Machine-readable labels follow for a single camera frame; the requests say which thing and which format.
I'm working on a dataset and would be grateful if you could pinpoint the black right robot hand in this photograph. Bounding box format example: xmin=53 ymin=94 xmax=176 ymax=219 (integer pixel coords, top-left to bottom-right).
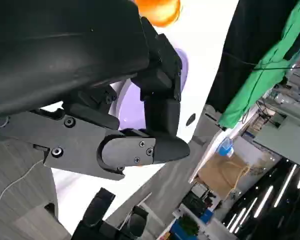
xmin=71 ymin=187 xmax=151 ymax=240

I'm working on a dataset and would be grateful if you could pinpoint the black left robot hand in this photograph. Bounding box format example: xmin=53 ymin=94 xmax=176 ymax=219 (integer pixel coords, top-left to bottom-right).
xmin=0 ymin=0 xmax=191 ymax=181

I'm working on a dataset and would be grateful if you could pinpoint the orange white toy bread roll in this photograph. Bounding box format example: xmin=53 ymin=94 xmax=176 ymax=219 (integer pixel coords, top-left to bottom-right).
xmin=134 ymin=0 xmax=182 ymax=27

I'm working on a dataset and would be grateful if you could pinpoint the blue crate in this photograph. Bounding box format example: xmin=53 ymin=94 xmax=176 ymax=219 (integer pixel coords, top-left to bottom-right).
xmin=170 ymin=219 xmax=200 ymax=240

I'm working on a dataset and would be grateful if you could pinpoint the lilac plate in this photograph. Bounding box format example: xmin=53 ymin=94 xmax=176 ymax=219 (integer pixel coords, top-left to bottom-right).
xmin=107 ymin=47 xmax=191 ymax=131

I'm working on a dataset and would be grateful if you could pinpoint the brown cardboard box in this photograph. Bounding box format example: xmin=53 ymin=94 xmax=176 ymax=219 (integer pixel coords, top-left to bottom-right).
xmin=198 ymin=152 xmax=271 ymax=201

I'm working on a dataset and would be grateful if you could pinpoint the blue white container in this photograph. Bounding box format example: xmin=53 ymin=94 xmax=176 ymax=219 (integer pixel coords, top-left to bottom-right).
xmin=218 ymin=137 xmax=235 ymax=157

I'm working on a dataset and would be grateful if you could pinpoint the black backdrop cloth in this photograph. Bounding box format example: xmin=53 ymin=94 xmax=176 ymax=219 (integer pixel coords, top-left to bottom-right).
xmin=205 ymin=0 xmax=300 ymax=115

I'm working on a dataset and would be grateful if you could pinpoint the green cloth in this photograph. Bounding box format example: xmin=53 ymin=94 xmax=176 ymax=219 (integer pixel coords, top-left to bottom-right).
xmin=217 ymin=1 xmax=300 ymax=130

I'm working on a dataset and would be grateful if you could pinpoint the thin white cable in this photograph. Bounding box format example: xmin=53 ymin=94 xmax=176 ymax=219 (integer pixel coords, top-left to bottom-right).
xmin=0 ymin=159 xmax=45 ymax=211

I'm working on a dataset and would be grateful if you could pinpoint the yellow rope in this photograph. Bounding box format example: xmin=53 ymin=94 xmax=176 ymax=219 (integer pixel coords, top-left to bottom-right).
xmin=228 ymin=161 xmax=251 ymax=194

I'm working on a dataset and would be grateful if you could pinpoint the thin black cable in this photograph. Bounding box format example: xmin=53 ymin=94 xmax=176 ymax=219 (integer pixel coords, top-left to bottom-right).
xmin=221 ymin=51 xmax=300 ymax=71

